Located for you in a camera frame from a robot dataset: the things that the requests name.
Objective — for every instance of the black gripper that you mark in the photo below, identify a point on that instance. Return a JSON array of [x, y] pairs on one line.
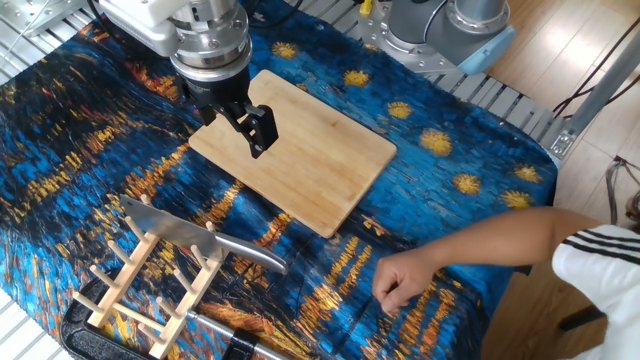
[[220, 87]]

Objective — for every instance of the wooden cutting board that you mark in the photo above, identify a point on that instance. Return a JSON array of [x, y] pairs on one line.
[[310, 150]]

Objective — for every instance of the steel cleaver knife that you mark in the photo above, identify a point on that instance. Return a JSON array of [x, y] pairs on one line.
[[170, 227]]

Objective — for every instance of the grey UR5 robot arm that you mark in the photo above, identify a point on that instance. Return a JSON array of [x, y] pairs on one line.
[[450, 35]]

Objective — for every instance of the person's hand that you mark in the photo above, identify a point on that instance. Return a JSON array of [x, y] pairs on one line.
[[405, 277]]

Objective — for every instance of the yellow plastic item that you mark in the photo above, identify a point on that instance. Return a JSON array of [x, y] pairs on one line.
[[366, 7]]

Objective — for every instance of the wooden peg rack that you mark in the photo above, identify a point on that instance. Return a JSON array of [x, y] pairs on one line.
[[126, 272]]

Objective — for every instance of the starry night print tablecloth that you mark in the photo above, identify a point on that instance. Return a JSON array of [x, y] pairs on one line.
[[425, 200]]

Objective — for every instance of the aluminium plate with holes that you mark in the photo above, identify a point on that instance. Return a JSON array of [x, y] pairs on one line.
[[45, 12]]

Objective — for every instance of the black C-clamp with steel screw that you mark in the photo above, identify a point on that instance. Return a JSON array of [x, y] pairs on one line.
[[80, 340]]

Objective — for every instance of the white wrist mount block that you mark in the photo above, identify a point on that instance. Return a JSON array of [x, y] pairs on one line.
[[135, 22]]

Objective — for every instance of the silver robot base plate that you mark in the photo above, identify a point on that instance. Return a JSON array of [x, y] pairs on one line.
[[372, 30]]

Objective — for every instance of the aluminium frame post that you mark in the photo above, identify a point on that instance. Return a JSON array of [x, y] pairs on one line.
[[600, 92]]

